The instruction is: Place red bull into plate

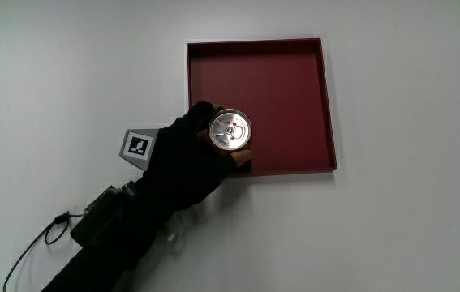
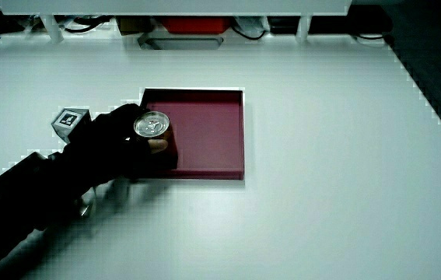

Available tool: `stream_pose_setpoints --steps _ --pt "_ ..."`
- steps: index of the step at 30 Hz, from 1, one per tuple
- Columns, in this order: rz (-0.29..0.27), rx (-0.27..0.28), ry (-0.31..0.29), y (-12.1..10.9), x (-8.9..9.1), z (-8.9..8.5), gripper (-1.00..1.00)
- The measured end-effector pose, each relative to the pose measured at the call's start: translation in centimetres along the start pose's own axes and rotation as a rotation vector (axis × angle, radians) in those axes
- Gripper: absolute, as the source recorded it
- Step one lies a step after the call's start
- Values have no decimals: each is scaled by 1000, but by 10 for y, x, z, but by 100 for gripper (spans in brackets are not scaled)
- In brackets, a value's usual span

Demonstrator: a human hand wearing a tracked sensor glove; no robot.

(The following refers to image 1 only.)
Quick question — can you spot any person's left hand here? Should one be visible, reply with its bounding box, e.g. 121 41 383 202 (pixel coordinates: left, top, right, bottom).
118 100 254 213

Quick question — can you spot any silver red bull can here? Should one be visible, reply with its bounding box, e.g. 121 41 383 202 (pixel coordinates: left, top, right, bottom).
207 108 253 152

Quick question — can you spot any dark red square plate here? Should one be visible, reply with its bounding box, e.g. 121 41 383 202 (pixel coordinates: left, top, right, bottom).
186 37 338 178

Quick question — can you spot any black wrist sensor module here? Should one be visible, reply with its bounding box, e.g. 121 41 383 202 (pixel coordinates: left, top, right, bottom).
70 181 137 247

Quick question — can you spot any thin black cable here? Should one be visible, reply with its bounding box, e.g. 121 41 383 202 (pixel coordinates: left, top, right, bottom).
2 210 87 292

